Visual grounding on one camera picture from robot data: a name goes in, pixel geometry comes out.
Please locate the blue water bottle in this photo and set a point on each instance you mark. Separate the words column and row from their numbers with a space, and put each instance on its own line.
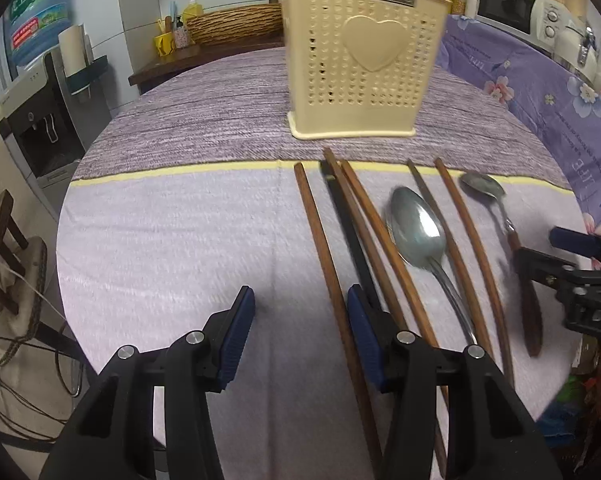
column 38, row 15

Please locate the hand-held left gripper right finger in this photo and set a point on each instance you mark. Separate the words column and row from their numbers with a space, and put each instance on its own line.
column 364, row 332

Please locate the yellow soap bottle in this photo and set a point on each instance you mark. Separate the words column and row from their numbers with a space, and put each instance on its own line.
column 192, row 9

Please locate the water dispenser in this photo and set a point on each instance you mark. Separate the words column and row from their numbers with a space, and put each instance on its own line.
column 45, row 125

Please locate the cream perforated utensil holder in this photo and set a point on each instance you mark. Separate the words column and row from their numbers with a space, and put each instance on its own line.
column 365, row 55

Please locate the black chopstick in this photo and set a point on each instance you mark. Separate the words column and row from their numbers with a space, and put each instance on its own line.
column 348, row 240

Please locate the wooden chair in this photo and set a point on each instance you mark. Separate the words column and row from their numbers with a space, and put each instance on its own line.
column 3, row 260

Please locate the white microwave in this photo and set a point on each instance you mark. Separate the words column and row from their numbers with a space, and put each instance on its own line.
column 515, row 10

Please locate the wooden counter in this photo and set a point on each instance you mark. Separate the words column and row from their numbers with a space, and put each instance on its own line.
column 170, row 67

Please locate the wicker basket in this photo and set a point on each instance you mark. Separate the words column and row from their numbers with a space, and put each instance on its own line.
column 230, row 22

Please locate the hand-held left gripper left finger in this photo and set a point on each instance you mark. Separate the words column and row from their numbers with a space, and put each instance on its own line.
column 236, row 332

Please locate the yellow mug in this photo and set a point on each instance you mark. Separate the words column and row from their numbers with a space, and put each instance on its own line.
column 164, row 44

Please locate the paper cup dispenser holder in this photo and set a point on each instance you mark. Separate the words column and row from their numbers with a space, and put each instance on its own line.
column 75, row 60

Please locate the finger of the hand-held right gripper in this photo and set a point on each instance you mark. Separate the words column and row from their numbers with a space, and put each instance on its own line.
column 540, row 262
column 575, row 241

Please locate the large metal spoon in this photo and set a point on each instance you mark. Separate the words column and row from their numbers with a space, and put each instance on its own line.
column 415, row 230

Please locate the purple floral cloth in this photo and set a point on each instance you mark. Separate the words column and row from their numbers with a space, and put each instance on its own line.
column 530, row 95

